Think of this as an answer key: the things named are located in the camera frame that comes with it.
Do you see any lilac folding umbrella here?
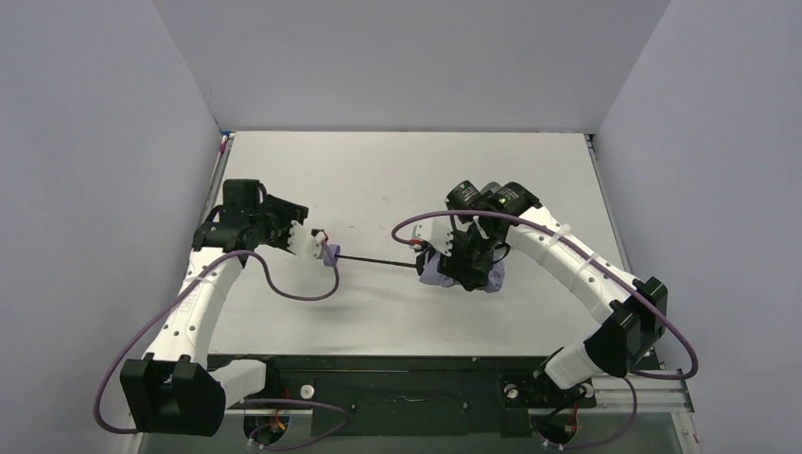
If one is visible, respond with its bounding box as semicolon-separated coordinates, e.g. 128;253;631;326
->
322;244;511;293

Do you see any black umbrella case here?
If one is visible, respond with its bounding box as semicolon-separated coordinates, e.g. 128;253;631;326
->
481;182;501;195

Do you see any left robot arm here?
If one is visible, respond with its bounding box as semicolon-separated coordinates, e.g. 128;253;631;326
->
119;179;308;436

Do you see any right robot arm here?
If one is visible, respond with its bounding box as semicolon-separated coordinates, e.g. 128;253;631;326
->
416;181;668;390

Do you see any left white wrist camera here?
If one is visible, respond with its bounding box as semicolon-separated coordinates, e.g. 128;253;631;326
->
287;220;328;259

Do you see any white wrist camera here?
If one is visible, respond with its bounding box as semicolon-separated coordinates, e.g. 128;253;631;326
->
287;220;328;259
410;218;455;256

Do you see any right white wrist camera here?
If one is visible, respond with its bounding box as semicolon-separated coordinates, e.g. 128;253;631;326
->
410;218;455;256

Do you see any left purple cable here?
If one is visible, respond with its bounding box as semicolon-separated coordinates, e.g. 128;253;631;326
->
93;240;352;452

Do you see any purple cable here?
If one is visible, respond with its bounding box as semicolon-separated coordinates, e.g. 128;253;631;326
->
93;240;352;452
391;210;699;451

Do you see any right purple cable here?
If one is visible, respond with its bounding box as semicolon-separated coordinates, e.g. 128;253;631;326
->
391;210;699;451

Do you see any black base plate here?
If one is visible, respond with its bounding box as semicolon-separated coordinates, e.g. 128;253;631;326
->
233;370;596;441

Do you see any aluminium rail frame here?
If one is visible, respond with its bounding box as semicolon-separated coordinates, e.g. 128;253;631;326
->
223;373;694;415

